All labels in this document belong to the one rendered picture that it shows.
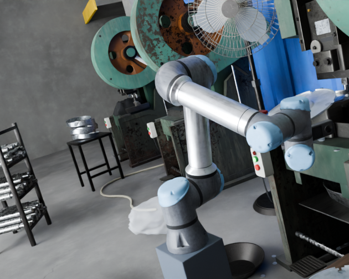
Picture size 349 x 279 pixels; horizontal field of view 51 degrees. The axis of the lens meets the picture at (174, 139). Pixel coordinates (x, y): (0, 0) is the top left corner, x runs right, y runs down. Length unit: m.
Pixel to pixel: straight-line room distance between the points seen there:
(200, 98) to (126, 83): 3.32
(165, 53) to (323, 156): 1.49
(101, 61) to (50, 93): 3.60
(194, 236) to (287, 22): 0.94
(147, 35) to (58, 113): 5.33
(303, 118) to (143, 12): 1.82
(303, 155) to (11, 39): 7.17
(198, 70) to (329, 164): 0.63
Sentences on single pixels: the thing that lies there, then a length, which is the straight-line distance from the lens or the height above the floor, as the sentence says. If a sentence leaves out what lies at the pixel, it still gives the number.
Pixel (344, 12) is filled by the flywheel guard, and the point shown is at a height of 1.09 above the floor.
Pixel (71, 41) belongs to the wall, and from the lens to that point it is 7.88.
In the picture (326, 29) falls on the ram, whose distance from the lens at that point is 1.56.
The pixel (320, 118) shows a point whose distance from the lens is 1.55.
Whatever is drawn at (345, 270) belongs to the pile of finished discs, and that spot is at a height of 0.39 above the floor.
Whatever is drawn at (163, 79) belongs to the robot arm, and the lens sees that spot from 1.11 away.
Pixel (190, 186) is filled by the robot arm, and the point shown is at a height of 0.65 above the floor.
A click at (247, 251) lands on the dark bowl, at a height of 0.04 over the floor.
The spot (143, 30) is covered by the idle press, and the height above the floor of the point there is 1.35.
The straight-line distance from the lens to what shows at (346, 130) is 1.51.
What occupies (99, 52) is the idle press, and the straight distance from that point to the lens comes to 4.27.
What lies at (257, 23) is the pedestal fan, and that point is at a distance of 2.26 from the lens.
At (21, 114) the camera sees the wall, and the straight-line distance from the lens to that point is 7.76.
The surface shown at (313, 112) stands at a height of 0.79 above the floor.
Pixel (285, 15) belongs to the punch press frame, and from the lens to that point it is 1.66.
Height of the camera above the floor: 1.07
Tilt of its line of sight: 11 degrees down
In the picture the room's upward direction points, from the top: 15 degrees counter-clockwise
